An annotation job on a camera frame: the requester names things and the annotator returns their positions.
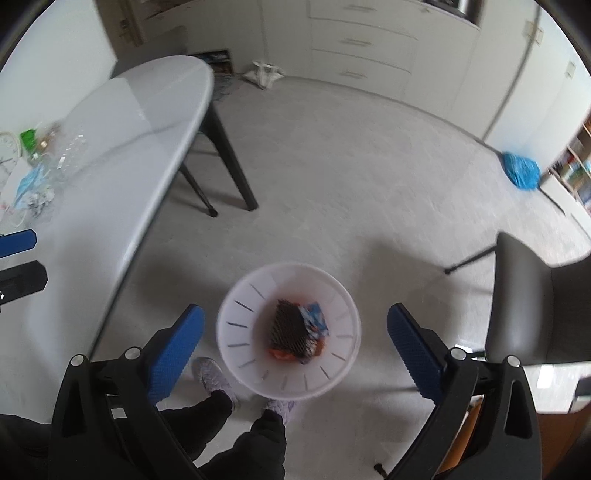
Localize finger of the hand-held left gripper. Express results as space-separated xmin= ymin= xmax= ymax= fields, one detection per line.
xmin=0 ymin=229 xmax=38 ymax=259
xmin=0 ymin=261 xmax=48 ymax=303

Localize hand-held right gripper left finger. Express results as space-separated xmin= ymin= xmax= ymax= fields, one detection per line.
xmin=48 ymin=304 xmax=206 ymax=480

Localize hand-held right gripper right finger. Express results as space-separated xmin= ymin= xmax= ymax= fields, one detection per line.
xmin=387 ymin=303 xmax=543 ymax=480

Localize white plastic waste basket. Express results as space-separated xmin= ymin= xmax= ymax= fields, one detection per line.
xmin=217 ymin=262 xmax=361 ymax=401

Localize blue printed carton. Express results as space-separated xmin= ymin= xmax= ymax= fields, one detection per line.
xmin=298 ymin=302 xmax=331 ymax=356

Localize black egg-crate foam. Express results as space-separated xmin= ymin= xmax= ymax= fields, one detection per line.
xmin=269 ymin=299 xmax=311 ymax=358

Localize white crumpled paper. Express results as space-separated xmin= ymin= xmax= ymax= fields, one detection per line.
xmin=25 ymin=189 xmax=55 ymax=215

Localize white card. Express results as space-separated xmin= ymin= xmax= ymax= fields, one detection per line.
xmin=0 ymin=159 xmax=33 ymax=204

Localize blue face mask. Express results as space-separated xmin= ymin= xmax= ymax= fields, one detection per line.
xmin=11 ymin=164 xmax=54 ymax=208

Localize person's left leg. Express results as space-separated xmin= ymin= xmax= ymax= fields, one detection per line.
xmin=157 ymin=391 xmax=234 ymax=462

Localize person's leg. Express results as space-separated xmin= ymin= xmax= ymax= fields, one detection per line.
xmin=194 ymin=411 xmax=287 ymax=480
xmin=157 ymin=391 xmax=234 ymax=462

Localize brown wooden stool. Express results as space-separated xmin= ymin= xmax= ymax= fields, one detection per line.
xmin=438 ymin=397 xmax=485 ymax=474

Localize clear plastic bottle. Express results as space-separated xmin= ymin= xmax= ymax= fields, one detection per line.
xmin=46 ymin=131 xmax=88 ymax=178

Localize clear plastic bag with orange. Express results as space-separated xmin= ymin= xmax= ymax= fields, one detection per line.
xmin=34 ymin=121 xmax=65 ymax=153

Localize grey leather chair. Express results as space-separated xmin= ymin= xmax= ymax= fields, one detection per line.
xmin=445 ymin=232 xmax=591 ymax=365

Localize person's right leg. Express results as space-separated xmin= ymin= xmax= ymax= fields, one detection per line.
xmin=194 ymin=411 xmax=287 ymax=480

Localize black table legs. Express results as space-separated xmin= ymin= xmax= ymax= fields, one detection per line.
xmin=178 ymin=99 xmax=258 ymax=217

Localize blue plastic bag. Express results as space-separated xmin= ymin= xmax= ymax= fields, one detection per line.
xmin=502 ymin=151 xmax=542 ymax=191

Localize low open bookshelf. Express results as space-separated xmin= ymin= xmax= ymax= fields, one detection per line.
xmin=540 ymin=115 xmax=591 ymax=208

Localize white folding floor rack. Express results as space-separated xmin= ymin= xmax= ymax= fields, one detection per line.
xmin=242 ymin=61 xmax=284 ymax=90

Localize beige drawer cabinet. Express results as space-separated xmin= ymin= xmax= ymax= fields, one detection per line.
xmin=259 ymin=0 xmax=483 ymax=100

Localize silver rice cooker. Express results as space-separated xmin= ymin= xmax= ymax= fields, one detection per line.
xmin=422 ymin=0 xmax=481 ymax=17

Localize white round wall clock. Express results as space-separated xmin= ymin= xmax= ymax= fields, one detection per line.
xmin=0 ymin=132 xmax=21 ymax=176

